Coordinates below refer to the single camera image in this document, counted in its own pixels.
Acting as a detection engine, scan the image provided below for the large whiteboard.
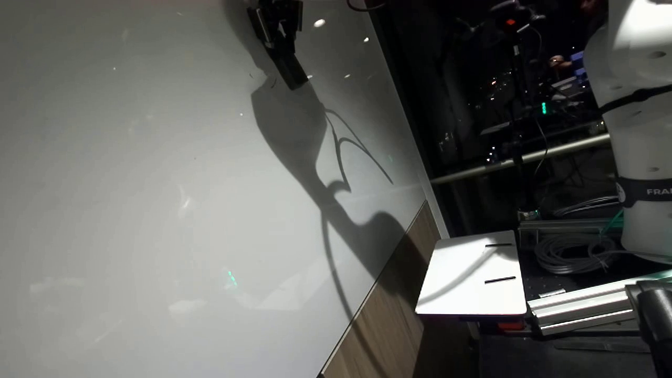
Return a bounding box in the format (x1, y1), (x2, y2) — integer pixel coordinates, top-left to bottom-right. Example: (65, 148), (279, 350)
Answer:
(0, 0), (450, 378)

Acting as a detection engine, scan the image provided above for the white plate with slots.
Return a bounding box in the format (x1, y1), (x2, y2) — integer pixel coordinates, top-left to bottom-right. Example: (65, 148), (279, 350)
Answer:
(415, 230), (528, 319)

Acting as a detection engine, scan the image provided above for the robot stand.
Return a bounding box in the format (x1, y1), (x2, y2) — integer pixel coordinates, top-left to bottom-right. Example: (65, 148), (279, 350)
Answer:
(517, 216), (672, 337)

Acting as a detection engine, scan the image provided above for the camera on tripod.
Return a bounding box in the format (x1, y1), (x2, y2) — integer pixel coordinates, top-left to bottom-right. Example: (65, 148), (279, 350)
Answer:
(486, 0), (549, 212)

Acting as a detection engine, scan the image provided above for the silver metal rail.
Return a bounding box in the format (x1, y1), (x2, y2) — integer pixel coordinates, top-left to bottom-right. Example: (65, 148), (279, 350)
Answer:
(430, 133), (613, 185)

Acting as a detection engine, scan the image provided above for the coil of grey cable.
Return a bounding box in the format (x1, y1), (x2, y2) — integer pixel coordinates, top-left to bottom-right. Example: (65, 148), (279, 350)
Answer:
(534, 233), (621, 275)

